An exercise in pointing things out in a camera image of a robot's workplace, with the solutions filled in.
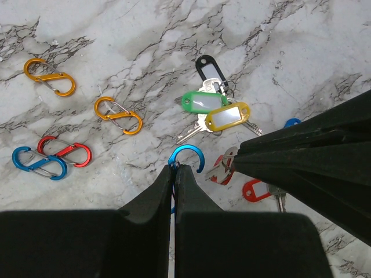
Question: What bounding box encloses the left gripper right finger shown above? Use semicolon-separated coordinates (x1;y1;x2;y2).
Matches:
175;164;333;277

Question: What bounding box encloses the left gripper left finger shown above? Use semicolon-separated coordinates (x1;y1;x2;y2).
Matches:
1;166;173;277

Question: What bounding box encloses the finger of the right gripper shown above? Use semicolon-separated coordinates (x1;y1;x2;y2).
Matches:
234;92;370;244

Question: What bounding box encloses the blue tag key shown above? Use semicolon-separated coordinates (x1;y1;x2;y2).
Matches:
284;118;301;128

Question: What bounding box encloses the red tag key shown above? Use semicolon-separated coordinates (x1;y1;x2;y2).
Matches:
205;147;238;185
242;179;286;213

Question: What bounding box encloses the blue carabiner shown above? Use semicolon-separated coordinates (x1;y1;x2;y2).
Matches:
12;146;68;181
167;144;205;215

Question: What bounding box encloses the yellow tag key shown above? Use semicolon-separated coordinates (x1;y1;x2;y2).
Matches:
176;102;263;145

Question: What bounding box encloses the orange carabiner near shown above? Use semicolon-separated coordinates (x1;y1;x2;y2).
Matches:
94;97;143;136

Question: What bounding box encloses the orange carabiner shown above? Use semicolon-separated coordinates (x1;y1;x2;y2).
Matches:
94;97;143;136
23;58;77;97

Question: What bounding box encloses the red carabiner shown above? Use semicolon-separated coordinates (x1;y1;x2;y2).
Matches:
37;136;92;168

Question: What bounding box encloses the black tag key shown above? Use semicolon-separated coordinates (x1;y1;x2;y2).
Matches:
195;54;236;97

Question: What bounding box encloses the green tag key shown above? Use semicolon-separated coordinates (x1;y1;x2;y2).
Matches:
174;89;228;114

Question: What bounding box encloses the orange carabiner far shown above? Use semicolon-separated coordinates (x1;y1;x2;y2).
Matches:
23;58;77;97

